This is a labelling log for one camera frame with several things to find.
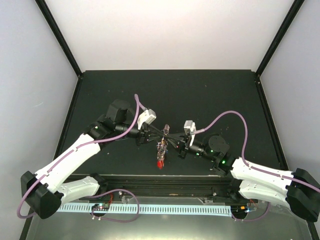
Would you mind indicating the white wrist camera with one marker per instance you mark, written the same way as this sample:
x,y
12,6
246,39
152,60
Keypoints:
x,y
148,116
189,130

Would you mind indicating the black aluminium front rail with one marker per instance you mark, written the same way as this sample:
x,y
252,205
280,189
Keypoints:
x,y
215,188

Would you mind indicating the keyring with coloured keys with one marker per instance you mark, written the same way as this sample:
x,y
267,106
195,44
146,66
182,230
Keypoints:
x,y
162,148

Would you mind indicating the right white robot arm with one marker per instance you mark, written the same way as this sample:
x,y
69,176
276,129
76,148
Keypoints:
x,y
296,190

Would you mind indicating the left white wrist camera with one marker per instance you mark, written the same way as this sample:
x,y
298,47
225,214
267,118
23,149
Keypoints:
x,y
148,116

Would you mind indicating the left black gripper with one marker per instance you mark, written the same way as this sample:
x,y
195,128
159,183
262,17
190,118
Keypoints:
x,y
145,132

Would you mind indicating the right black frame post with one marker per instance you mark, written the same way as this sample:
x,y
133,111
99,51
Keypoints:
x,y
281,32

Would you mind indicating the right circuit board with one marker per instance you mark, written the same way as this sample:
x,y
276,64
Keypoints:
x,y
245,208

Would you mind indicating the white slotted cable duct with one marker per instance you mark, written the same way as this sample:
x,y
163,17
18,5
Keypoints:
x,y
150,209

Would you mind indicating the black frame post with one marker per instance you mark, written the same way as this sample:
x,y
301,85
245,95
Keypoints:
x,y
47,14
281,32

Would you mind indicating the black work mat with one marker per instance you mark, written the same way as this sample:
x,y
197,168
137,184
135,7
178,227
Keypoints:
x,y
226,102

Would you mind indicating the left black frame post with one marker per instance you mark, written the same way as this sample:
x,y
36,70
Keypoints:
x,y
47,14

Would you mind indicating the left circuit board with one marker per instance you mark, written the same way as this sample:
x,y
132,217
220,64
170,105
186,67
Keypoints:
x,y
100,207

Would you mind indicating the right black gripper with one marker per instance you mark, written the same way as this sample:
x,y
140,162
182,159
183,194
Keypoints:
x,y
182,149

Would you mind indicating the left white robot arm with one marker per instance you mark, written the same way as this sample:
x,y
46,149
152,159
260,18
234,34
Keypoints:
x,y
45,191

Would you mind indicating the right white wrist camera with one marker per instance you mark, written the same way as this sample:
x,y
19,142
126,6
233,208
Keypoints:
x,y
189,130

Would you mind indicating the circuit board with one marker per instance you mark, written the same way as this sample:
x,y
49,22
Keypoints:
x,y
100,207
245,208

